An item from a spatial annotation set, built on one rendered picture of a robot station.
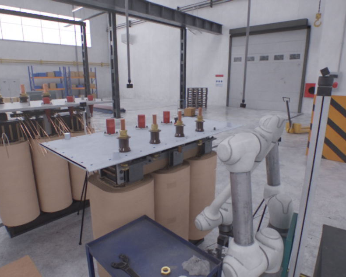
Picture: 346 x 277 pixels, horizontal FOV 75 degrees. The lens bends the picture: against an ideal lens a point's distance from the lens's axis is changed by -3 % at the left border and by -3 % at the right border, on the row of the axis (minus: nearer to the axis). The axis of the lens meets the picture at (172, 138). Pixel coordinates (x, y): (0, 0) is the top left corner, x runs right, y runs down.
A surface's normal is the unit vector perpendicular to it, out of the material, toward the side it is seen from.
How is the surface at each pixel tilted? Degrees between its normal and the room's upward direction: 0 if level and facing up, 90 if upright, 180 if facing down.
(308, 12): 90
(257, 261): 77
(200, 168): 90
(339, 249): 0
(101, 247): 0
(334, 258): 0
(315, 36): 90
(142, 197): 90
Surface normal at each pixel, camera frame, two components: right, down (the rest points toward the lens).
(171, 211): 0.37, 0.22
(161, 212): -0.11, 0.25
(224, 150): -0.84, 0.03
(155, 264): 0.00, -0.97
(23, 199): 0.76, 0.16
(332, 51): -0.68, 0.18
